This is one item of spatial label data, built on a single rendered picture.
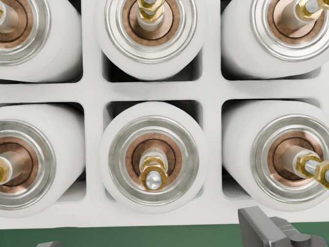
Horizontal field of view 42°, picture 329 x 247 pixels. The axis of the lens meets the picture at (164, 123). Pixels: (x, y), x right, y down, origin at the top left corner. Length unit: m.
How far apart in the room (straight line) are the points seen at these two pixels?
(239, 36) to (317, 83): 0.12
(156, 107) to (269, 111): 0.09
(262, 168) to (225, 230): 0.29
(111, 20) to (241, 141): 0.15
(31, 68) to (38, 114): 0.04
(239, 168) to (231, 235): 0.28
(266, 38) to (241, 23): 0.02
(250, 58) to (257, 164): 0.09
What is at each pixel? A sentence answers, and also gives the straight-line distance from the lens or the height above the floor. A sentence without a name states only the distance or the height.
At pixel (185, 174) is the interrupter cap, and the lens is 0.36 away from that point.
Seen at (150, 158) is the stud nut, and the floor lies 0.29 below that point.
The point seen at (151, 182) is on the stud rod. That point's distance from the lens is 0.27.
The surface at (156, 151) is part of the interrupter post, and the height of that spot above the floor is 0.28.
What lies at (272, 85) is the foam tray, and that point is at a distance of 0.44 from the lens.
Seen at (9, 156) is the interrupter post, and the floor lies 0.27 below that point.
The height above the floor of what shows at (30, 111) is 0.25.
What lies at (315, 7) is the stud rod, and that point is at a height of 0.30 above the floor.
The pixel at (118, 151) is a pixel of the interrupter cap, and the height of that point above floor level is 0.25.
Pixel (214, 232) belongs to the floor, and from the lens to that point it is 0.64.
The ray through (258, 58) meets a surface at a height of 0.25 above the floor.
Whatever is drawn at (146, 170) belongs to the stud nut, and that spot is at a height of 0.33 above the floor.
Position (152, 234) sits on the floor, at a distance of 0.64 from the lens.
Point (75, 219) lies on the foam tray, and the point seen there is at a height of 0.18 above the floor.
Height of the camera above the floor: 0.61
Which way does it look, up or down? 86 degrees down
